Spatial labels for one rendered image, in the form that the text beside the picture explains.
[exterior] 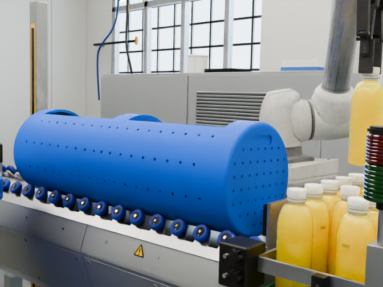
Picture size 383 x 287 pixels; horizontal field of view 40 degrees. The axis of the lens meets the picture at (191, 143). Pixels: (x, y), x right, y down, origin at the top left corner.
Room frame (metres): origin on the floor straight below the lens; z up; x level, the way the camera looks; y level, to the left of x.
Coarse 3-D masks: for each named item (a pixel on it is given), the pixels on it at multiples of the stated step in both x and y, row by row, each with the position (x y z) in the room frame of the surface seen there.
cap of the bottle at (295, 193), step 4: (288, 188) 1.03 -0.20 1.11; (292, 188) 1.04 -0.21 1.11; (296, 188) 1.04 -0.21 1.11; (300, 188) 1.04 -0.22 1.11; (304, 188) 1.04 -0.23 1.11; (288, 192) 1.03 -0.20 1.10; (292, 192) 1.02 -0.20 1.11; (296, 192) 1.02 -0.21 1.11; (300, 192) 1.02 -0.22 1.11; (304, 192) 1.02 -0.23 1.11; (288, 196) 1.03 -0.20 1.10; (292, 196) 1.02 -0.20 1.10; (296, 196) 1.02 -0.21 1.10; (300, 196) 1.02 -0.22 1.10; (304, 196) 1.02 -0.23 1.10
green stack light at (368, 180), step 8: (368, 168) 0.69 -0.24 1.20; (376, 168) 0.67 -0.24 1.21; (368, 176) 0.69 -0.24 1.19; (376, 176) 0.67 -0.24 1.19; (368, 184) 0.69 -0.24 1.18; (376, 184) 0.67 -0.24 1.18; (368, 192) 0.68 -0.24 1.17; (376, 192) 0.67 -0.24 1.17; (368, 200) 0.68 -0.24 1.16; (376, 200) 0.67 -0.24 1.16
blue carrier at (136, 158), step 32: (32, 128) 1.68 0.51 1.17; (64, 128) 1.58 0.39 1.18; (96, 128) 1.49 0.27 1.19; (128, 128) 1.42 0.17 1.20; (160, 128) 1.35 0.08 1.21; (192, 128) 1.29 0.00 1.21; (224, 128) 1.24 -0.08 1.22; (256, 128) 1.23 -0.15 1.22; (32, 160) 1.63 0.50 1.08; (64, 160) 1.52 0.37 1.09; (96, 160) 1.43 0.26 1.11; (128, 160) 1.35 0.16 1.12; (160, 160) 1.28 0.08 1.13; (192, 160) 1.22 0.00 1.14; (224, 160) 1.16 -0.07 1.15; (256, 160) 1.24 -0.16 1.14; (64, 192) 1.62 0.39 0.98; (96, 192) 1.47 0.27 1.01; (128, 192) 1.36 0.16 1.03; (160, 192) 1.28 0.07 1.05; (192, 192) 1.21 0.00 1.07; (224, 192) 1.15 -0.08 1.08; (256, 192) 1.24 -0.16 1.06; (192, 224) 1.30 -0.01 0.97; (224, 224) 1.19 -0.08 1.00; (256, 224) 1.24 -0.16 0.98
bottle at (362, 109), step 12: (360, 84) 1.12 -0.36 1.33; (372, 84) 1.11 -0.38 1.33; (360, 96) 1.11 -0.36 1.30; (372, 96) 1.10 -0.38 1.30; (360, 108) 1.11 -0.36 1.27; (372, 108) 1.10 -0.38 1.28; (360, 120) 1.11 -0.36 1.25; (372, 120) 1.10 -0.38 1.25; (360, 132) 1.11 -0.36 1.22; (360, 144) 1.11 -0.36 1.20; (348, 156) 1.14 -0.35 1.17; (360, 156) 1.11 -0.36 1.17
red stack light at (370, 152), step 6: (366, 138) 0.70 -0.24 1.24; (372, 138) 0.68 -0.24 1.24; (378, 138) 0.67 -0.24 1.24; (366, 144) 0.70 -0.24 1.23; (372, 144) 0.68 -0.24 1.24; (378, 144) 0.67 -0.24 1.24; (366, 150) 0.70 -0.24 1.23; (372, 150) 0.68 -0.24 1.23; (378, 150) 0.67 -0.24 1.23; (366, 156) 0.69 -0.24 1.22; (372, 156) 0.68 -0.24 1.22; (378, 156) 0.67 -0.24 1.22; (366, 162) 0.70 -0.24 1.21; (372, 162) 0.68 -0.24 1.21; (378, 162) 0.67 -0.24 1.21
